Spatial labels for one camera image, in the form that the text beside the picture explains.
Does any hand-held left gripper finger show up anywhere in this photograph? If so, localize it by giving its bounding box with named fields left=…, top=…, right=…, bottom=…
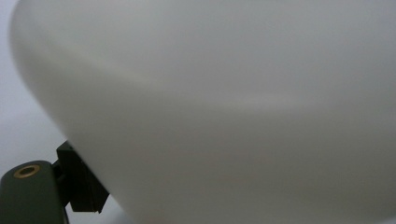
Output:
left=55, top=140, right=110, bottom=215

